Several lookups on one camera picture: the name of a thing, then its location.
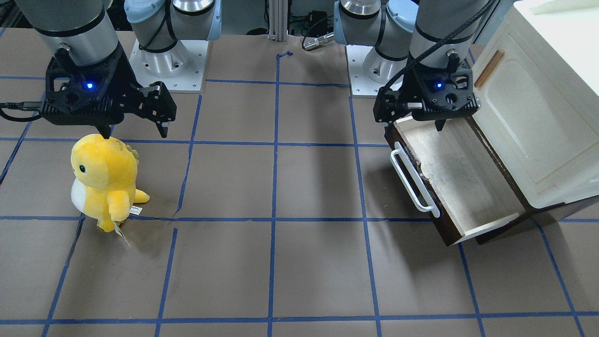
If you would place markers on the wooden drawer white handle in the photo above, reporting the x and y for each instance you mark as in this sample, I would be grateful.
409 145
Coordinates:
454 177

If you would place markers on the brown paper table cover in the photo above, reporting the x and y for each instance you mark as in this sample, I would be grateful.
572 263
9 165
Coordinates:
274 212

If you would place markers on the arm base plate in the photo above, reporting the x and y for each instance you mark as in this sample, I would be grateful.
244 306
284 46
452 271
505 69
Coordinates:
368 71
181 69

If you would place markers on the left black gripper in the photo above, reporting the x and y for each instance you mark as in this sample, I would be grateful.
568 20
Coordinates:
384 110

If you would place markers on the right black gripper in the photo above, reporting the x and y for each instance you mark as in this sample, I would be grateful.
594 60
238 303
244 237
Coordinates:
125 80

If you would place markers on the aluminium frame post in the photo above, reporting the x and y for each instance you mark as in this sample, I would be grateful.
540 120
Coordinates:
277 20

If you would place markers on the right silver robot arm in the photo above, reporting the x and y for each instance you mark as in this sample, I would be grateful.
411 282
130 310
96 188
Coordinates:
84 28

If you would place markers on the yellow plush dinosaur toy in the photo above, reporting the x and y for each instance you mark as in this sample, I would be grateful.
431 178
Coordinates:
105 180

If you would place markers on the white cabinet box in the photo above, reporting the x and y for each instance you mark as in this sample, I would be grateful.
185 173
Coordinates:
540 102

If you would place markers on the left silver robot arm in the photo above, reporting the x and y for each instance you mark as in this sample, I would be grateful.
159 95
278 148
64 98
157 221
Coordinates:
427 41

